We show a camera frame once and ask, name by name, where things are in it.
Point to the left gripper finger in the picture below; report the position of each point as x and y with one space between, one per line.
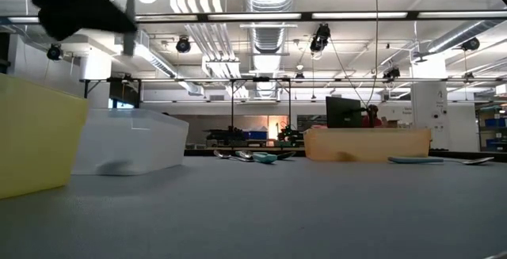
117 23

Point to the orange plastic bin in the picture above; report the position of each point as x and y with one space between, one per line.
364 144

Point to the black background robot arm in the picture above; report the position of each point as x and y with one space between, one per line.
289 133
226 134

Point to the white LED light bar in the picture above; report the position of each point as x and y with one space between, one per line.
21 20
459 14
237 16
356 15

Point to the black overhead beam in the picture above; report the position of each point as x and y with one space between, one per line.
306 15

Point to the black ceiling spotlight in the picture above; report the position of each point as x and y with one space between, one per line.
391 73
183 45
470 44
54 52
299 77
321 37

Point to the white ceiling pipes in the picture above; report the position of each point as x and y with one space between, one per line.
222 67

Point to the clear plastic bin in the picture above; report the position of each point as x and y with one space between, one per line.
130 144

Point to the yellow plastic bin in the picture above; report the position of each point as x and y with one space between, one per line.
39 140

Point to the black background monitor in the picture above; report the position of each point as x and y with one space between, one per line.
342 112

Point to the blue storage box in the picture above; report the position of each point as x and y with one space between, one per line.
255 134

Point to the person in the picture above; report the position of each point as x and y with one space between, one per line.
372 121

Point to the white pillar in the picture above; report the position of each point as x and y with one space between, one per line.
429 104

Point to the dark blue table mat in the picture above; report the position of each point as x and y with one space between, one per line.
237 203

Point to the background storage shelf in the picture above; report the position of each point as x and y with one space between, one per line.
495 124

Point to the white rectangular ceiling duct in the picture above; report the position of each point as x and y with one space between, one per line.
158 63

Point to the round silver ventilation duct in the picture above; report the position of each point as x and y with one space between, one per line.
267 41

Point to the dark wall screen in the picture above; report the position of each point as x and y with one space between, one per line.
124 92

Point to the black background station frame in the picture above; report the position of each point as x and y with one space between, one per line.
178 80

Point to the black aluminium table frame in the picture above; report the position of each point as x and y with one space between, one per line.
198 152

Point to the slanted silver ventilation duct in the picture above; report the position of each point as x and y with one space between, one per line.
455 37

